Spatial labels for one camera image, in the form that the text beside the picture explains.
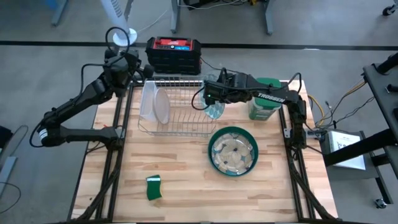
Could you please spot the green Cascade detergent tub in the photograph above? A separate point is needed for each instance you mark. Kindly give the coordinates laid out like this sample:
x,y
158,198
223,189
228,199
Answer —
x,y
261,112

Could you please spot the dark green plate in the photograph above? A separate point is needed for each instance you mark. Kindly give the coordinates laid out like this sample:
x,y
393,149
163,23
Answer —
x,y
233,129

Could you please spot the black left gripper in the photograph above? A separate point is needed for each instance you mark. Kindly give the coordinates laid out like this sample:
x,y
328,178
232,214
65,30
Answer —
x,y
119,70

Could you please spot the white box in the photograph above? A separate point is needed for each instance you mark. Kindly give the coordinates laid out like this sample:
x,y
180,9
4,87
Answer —
x,y
345,149

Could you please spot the black aluminium table frame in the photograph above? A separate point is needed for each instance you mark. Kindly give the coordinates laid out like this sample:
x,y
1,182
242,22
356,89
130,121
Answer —
x,y
113,193

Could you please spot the grey metal stand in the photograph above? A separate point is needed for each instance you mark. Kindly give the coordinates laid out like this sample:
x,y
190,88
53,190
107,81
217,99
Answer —
x,y
14,146

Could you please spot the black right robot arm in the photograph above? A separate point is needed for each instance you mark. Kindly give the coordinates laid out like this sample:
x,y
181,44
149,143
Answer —
x,y
270,95

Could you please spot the floral glass plate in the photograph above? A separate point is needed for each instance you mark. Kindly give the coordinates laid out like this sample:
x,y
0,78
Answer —
x,y
233,154

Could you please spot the black cart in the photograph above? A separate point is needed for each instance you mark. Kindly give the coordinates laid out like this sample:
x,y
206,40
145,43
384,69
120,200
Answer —
x,y
382,93

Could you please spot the caster wheel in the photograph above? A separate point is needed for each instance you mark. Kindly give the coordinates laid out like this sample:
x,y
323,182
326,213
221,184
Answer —
x,y
388,11
381,203

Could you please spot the translucent white utensil cup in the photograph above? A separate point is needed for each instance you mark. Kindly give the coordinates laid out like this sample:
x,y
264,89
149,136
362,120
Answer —
x,y
146,102

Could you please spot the grey desk leg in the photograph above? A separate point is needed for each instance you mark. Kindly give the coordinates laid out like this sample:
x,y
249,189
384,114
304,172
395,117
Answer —
x,y
175,15
269,17
59,12

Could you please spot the white tower fan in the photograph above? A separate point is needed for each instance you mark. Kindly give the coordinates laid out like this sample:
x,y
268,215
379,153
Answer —
x,y
133,36

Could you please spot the green sponge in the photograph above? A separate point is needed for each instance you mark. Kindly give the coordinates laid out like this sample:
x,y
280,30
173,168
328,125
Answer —
x,y
154,189

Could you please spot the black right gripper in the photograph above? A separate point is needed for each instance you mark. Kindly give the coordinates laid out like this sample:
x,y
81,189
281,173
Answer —
x,y
230,90

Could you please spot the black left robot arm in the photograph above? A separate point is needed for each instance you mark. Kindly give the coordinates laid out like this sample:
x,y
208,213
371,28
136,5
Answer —
x,y
71,102

